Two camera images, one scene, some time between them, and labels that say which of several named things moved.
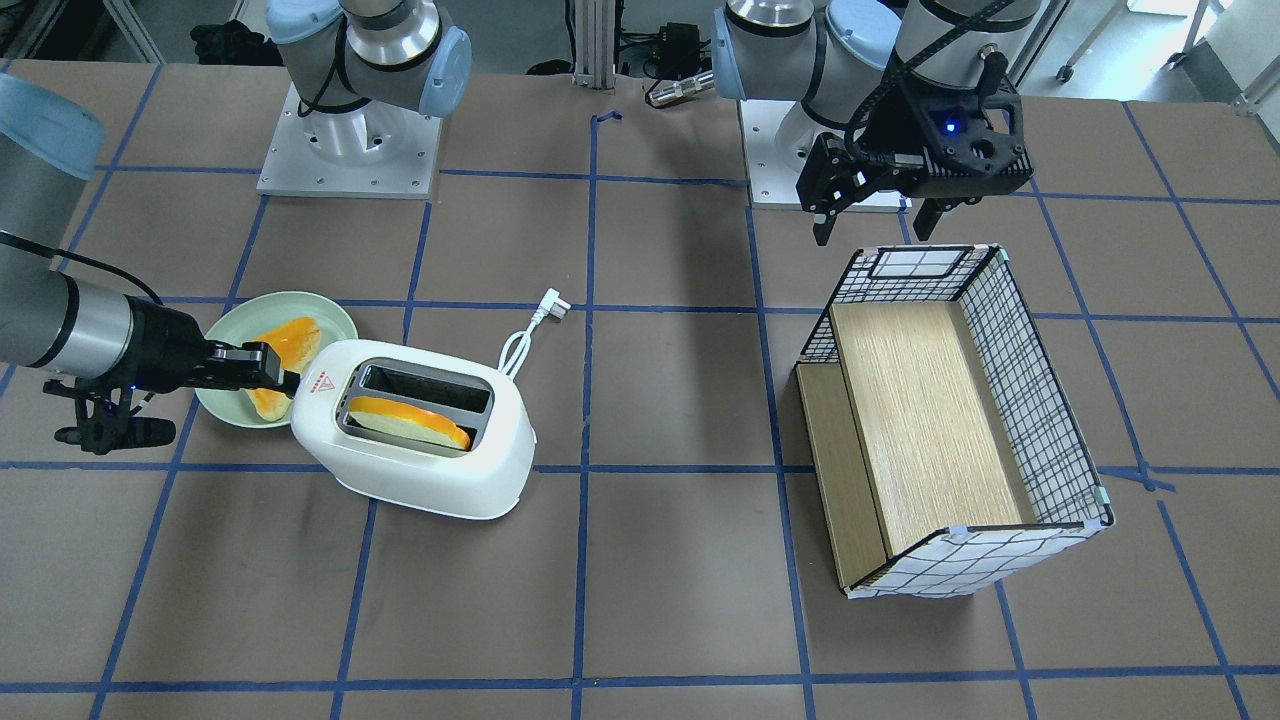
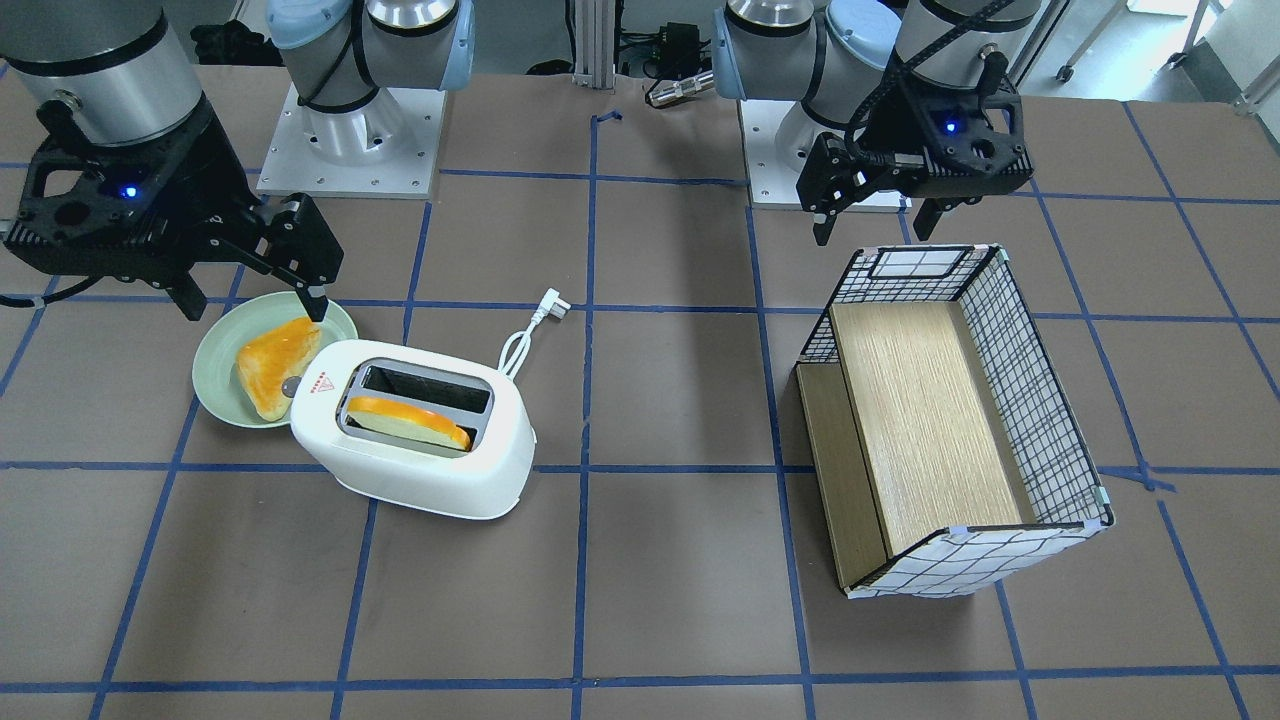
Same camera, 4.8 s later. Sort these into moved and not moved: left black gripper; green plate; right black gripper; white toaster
Moved: right black gripper
Not moved: left black gripper; green plate; white toaster
